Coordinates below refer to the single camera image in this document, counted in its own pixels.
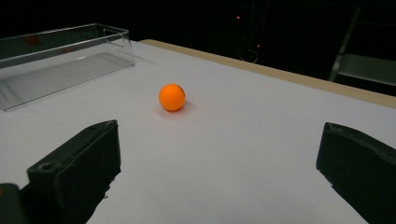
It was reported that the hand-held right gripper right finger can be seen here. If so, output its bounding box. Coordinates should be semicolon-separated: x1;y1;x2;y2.
316;121;396;224

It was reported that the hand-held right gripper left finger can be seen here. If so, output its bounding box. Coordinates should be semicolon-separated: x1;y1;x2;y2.
20;119;122;224

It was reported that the clear plastic box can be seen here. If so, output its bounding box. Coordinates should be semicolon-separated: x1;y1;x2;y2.
0;22;135;112

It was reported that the orange ping-pong ball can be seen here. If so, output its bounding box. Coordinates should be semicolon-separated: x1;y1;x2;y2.
158;83;187;112

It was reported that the white metal desk frame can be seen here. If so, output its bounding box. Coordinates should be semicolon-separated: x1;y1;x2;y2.
328;6;396;94

